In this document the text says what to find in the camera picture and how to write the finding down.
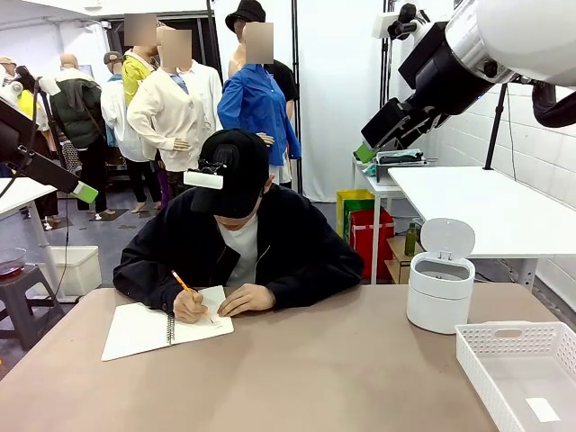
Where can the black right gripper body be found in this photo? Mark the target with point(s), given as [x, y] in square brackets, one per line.
[445, 72]

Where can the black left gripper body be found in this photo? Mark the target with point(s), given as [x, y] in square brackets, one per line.
[13, 130]

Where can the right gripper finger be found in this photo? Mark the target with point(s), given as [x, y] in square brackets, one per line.
[387, 121]
[432, 120]

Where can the orange pencil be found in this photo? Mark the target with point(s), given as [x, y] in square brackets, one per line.
[180, 280]

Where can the white spiral notebook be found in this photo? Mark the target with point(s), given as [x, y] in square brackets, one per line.
[135, 330]

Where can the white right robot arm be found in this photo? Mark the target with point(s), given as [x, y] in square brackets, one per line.
[517, 31]

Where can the person's right forearm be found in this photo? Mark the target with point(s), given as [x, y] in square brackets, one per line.
[139, 279]

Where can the person's left forearm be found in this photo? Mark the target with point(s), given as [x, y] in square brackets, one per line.
[315, 283]

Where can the person's right hand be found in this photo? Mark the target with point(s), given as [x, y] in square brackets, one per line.
[189, 308]

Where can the person's left hand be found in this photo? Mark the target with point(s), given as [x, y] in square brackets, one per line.
[249, 298]

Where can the white desk with legs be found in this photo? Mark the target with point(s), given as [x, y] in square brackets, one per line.
[22, 191]

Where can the black backdrop pole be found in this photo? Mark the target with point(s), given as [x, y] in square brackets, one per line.
[387, 81]
[294, 67]

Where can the gray tray with lid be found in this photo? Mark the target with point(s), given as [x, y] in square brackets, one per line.
[400, 168]

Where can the teal cloth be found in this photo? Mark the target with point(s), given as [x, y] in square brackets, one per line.
[370, 169]

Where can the small white side table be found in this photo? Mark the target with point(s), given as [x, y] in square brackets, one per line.
[366, 173]

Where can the black tripod stand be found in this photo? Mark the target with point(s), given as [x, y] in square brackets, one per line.
[495, 130]

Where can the dark green vest mannequin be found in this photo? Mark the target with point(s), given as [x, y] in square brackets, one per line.
[76, 112]

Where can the white shirt capped mannequin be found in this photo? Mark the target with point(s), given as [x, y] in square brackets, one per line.
[119, 117]

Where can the yellow-green bag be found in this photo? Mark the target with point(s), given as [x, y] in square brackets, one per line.
[353, 202]

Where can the glass bowl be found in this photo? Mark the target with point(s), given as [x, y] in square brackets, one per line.
[11, 263]

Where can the white storage bin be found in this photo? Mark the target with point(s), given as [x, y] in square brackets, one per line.
[81, 270]

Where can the black t-shirt mannequin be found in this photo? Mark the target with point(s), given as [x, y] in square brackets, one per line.
[285, 81]

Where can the large white table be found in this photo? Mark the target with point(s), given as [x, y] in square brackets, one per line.
[495, 211]

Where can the green bottle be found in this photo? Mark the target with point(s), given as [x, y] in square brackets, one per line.
[411, 240]

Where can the yellow shirt mannequin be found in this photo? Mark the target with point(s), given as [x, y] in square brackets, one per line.
[132, 76]

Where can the gray plastic stool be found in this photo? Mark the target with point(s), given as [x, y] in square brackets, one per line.
[22, 297]

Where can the cream cardigan mannequin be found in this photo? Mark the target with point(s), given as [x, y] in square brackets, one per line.
[171, 108]

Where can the blue shirt mannequin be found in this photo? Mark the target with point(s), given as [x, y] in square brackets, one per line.
[252, 103]

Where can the person in black jacket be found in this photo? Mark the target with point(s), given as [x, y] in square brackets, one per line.
[297, 234]

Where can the black baseball cap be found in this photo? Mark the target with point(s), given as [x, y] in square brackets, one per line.
[234, 180]

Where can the white lidded trash can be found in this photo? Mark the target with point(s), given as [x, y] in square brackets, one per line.
[438, 297]

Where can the black bucket hat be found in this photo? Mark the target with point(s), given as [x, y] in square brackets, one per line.
[245, 13]

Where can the white t-shirt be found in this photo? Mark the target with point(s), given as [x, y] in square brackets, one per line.
[243, 252]

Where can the white perforated plastic basket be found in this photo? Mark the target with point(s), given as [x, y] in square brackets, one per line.
[477, 364]

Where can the white label in basket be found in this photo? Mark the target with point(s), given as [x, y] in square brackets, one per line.
[542, 409]

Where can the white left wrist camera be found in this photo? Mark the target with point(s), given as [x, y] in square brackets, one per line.
[11, 92]

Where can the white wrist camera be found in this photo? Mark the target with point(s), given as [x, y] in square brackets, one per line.
[387, 22]
[11, 92]

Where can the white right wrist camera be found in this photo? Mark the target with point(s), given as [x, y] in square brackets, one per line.
[387, 22]

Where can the white head-mounted camera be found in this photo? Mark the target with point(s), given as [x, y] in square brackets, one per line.
[203, 179]

